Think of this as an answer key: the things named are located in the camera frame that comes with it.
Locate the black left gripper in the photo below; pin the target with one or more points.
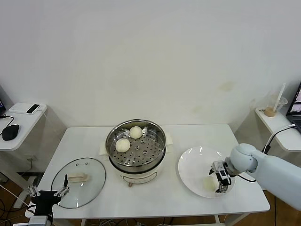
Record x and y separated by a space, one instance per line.
45 199

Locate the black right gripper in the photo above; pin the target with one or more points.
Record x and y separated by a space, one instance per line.
224 177

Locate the white steamed baozi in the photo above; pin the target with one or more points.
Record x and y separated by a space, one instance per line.
136 132
209 183
122 145

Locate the glass pot lid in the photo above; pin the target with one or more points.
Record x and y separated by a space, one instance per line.
94 179

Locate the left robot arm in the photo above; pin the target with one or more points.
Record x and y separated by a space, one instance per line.
38 221

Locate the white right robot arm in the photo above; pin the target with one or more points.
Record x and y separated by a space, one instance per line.
270 169

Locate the stainless steel steamer basket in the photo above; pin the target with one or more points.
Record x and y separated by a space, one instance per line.
152 141

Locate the white round plate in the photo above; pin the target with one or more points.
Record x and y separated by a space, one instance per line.
192 169

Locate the white side table with mouse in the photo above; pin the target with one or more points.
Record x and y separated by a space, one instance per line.
23 127

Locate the black computer mouse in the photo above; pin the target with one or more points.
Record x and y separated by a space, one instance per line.
10 132

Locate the cream electric cooker base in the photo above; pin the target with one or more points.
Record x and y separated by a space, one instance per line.
141 175

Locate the white side table with cup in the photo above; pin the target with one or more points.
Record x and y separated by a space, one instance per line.
277 124

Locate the small black white device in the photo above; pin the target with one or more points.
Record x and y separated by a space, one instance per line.
33 108

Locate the clear plastic drink cup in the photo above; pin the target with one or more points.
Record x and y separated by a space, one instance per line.
270 111

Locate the white flat box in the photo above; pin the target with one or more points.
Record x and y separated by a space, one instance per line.
17 108

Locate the black laptop pink screen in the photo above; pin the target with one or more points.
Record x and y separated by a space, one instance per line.
2 103

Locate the dark open laptop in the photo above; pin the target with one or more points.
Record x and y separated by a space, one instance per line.
296 103

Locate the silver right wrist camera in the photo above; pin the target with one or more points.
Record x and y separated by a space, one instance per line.
219 165

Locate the white wall socket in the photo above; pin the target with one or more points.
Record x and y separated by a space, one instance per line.
30 157

